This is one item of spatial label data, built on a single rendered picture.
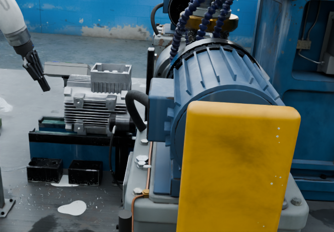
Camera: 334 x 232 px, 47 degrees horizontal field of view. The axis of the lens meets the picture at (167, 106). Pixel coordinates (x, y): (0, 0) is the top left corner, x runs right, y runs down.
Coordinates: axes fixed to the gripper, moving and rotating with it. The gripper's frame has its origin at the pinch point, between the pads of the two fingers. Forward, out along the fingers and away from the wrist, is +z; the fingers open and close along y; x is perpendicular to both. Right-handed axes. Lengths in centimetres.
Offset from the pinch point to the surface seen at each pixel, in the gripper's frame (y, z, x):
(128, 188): 96, -29, 55
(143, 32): -486, 201, -37
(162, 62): 10, -3, 53
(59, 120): 29.0, 0.8, 14.0
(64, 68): 8.2, -8.9, 15.2
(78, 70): 8.8, -6.7, 20.4
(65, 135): 41.3, -1.5, 19.8
